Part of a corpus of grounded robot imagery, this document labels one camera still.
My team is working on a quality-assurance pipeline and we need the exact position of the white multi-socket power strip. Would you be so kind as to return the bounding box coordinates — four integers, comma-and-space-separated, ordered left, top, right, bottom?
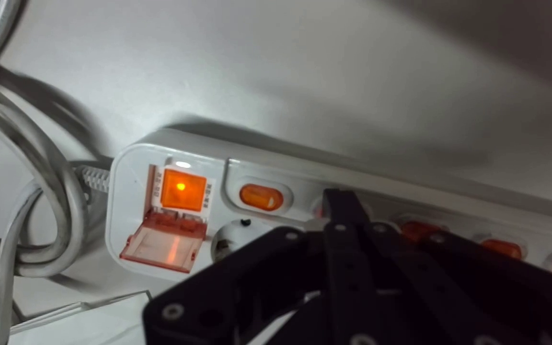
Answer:
105, 129, 552, 283

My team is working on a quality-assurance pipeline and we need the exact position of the white power strip cable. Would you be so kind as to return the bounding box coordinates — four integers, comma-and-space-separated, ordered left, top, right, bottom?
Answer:
0, 0, 113, 345

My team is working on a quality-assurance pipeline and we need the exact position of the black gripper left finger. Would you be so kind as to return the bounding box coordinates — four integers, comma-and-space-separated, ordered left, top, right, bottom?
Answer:
142, 191, 377, 345

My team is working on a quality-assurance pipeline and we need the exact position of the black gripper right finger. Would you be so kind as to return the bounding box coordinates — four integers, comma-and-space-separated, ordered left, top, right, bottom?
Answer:
375, 225, 552, 345

